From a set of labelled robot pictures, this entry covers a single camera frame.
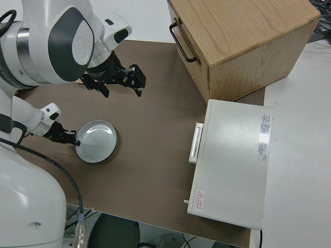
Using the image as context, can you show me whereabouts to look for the white toaster oven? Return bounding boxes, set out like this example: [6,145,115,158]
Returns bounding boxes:
[183,99,275,231]

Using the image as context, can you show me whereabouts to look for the dark round stand base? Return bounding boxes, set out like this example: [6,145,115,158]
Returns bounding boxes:
[94,213,142,248]

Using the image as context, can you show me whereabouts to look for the black robot cable silver connector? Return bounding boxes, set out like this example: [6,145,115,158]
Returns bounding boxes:
[0,136,87,248]

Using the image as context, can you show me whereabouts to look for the gray ceramic plate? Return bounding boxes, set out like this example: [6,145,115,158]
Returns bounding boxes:
[75,120,118,164]

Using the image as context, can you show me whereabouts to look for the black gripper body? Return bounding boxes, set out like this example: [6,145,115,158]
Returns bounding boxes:
[48,121,72,144]
[80,64,147,90]

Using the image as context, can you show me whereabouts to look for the brown table mat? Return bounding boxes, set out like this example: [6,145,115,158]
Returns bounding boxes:
[12,40,267,248]

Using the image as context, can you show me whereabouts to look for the wooden box with black handle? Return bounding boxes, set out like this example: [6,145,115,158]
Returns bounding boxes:
[167,0,322,103]

